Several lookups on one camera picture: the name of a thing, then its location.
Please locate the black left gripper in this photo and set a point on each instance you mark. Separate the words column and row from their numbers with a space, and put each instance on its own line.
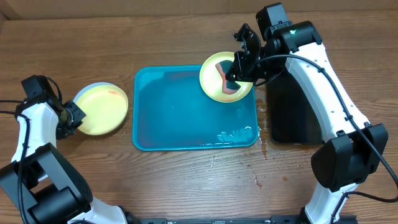
column 79, row 114

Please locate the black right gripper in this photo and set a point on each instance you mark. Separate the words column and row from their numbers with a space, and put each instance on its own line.
column 242, row 70

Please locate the pink green sponge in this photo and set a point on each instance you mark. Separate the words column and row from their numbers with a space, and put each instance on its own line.
column 223, row 68

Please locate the yellow-green plate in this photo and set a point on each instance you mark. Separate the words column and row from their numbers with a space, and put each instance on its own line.
column 105, row 107
column 213, row 82

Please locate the light blue plate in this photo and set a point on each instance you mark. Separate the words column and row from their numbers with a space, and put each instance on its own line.
column 88, row 87

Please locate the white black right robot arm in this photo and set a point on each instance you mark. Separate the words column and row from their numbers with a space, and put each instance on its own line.
column 352, row 147

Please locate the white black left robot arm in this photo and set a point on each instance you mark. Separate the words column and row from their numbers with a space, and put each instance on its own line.
column 39, row 180

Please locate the black plastic tray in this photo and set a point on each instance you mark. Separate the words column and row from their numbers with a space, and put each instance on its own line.
column 292, row 119

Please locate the teal plastic tray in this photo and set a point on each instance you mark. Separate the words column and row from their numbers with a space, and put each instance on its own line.
column 171, row 112

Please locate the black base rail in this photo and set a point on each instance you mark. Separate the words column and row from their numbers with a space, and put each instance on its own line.
column 275, row 219

